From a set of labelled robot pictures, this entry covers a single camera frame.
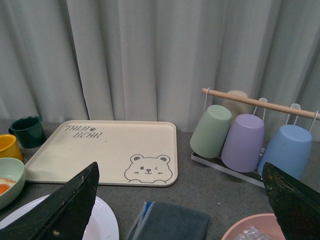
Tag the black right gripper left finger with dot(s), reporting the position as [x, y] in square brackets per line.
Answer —
[63, 215]

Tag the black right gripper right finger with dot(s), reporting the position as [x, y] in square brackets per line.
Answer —
[296, 206]

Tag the white round plate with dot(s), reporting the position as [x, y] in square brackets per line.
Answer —
[102, 224]

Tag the pink bowl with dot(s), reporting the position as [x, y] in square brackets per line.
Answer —
[266, 223]

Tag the clear plastic wrapper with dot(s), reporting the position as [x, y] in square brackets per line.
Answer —
[254, 233]

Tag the blue plastic cup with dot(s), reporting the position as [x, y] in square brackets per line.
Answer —
[289, 150]

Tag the fake fried egg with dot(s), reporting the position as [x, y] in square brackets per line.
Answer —
[6, 184]

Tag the light green bowl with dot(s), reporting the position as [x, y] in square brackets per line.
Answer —
[13, 169]

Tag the purple plastic cup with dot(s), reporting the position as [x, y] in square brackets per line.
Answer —
[242, 147]

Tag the yellow mug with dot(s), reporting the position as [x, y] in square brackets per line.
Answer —
[9, 147]

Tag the cream bear serving tray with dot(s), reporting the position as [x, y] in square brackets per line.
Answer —
[128, 153]

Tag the dark green mug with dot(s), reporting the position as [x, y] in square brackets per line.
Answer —
[29, 131]

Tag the grey blue folded cloth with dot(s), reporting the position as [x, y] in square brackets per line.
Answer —
[165, 221]

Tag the green plastic cup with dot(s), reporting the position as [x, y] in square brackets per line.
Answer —
[211, 131]

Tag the beige plastic cup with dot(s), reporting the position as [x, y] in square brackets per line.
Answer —
[236, 108]

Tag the grey white curtain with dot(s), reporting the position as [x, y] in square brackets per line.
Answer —
[148, 60]

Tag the white wire cup rack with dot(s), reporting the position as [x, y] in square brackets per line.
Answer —
[216, 163]

